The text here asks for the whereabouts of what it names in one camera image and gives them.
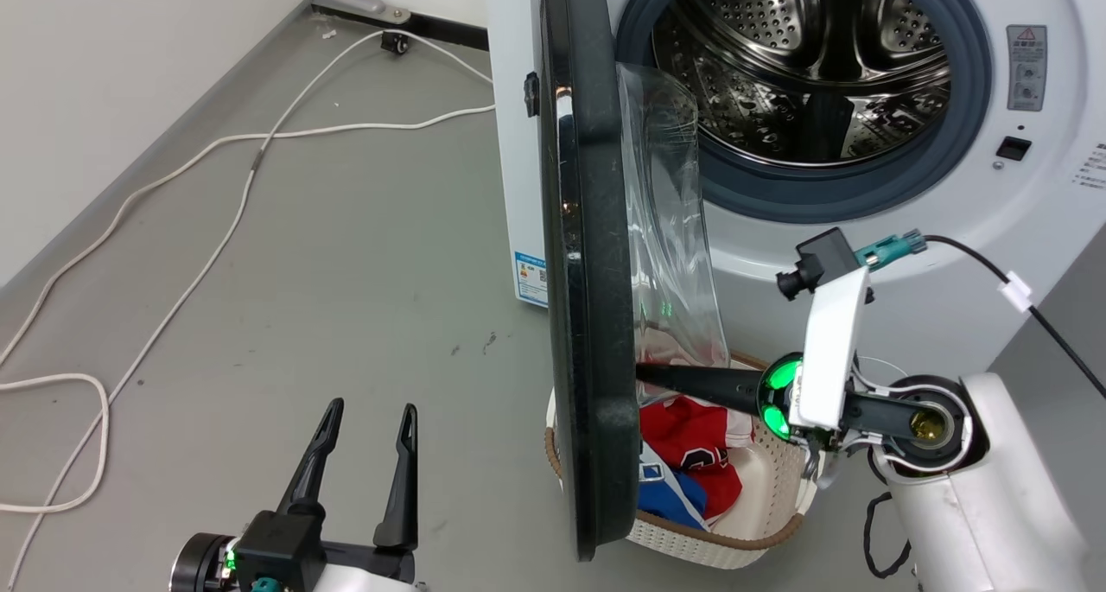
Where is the right gripper green ring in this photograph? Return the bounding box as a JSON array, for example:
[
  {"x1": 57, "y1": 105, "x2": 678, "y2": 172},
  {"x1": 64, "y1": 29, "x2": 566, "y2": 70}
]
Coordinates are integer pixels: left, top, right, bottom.
[{"x1": 636, "y1": 353, "x2": 810, "y2": 444}]

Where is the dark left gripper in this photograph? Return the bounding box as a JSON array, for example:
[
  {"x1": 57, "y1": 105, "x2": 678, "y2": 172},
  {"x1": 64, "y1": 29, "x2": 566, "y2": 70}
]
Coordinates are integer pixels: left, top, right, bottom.
[{"x1": 169, "y1": 397, "x2": 420, "y2": 592}]

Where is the dark round washing machine door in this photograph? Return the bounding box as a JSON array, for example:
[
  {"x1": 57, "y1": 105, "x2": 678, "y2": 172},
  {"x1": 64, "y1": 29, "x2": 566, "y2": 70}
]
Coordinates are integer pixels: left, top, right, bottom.
[{"x1": 523, "y1": 0, "x2": 732, "y2": 563}]

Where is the white front-load washing machine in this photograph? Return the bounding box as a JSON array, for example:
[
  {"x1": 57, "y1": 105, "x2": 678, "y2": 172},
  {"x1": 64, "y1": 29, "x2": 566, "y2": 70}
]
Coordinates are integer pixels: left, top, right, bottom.
[{"x1": 486, "y1": 0, "x2": 1106, "y2": 455}]

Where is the grey rubber door seal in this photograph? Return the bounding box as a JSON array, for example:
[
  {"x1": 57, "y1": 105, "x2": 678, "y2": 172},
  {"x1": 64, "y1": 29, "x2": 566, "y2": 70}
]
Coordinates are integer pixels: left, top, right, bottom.
[{"x1": 614, "y1": 0, "x2": 995, "y2": 225}]

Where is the red jersey garment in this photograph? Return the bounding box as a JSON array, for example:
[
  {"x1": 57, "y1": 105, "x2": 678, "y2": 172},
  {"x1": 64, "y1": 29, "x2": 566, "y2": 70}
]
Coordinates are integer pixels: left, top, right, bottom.
[{"x1": 638, "y1": 394, "x2": 755, "y2": 520}]

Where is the blue garment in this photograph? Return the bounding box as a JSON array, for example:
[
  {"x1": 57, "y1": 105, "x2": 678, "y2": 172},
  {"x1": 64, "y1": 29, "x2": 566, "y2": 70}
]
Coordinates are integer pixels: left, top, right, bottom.
[{"x1": 638, "y1": 442, "x2": 710, "y2": 532}]

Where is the white laundry basket brown rim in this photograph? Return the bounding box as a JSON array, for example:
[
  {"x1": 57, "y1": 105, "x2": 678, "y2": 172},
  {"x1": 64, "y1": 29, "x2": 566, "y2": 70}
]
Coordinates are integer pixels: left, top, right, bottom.
[{"x1": 544, "y1": 350, "x2": 818, "y2": 570}]

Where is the blue white energy sticker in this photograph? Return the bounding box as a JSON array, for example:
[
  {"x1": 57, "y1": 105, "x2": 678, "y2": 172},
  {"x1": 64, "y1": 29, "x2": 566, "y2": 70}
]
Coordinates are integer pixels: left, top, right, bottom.
[{"x1": 514, "y1": 251, "x2": 550, "y2": 307}]

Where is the perforated steel washer drum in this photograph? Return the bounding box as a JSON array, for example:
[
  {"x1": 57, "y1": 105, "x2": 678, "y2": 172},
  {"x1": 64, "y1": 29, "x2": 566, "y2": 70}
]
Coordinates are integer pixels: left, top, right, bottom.
[{"x1": 652, "y1": 0, "x2": 952, "y2": 169}]

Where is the grey warning label sticker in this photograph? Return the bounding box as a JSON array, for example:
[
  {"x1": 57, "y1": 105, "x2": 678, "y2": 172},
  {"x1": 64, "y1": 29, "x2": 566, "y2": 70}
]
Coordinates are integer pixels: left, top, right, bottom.
[{"x1": 1006, "y1": 24, "x2": 1049, "y2": 112}]

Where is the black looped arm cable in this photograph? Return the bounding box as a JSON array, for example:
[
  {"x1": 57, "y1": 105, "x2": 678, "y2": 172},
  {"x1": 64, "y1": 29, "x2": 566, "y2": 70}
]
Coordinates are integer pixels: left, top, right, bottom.
[{"x1": 863, "y1": 491, "x2": 913, "y2": 580}]

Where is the white floor cable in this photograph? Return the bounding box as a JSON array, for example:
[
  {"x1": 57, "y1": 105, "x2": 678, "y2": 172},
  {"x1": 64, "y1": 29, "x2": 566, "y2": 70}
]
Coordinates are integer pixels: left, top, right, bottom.
[
  {"x1": 0, "y1": 103, "x2": 497, "y2": 516},
  {"x1": 3, "y1": 28, "x2": 496, "y2": 572}
]

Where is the white cable clip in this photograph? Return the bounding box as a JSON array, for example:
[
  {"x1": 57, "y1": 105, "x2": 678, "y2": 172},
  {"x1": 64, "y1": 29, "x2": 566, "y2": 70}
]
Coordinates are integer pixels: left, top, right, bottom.
[{"x1": 997, "y1": 271, "x2": 1034, "y2": 313}]

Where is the thin black camera cable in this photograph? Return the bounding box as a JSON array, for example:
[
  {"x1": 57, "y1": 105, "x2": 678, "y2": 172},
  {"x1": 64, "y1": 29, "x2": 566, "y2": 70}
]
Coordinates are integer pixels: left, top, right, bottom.
[{"x1": 923, "y1": 234, "x2": 1106, "y2": 400}]

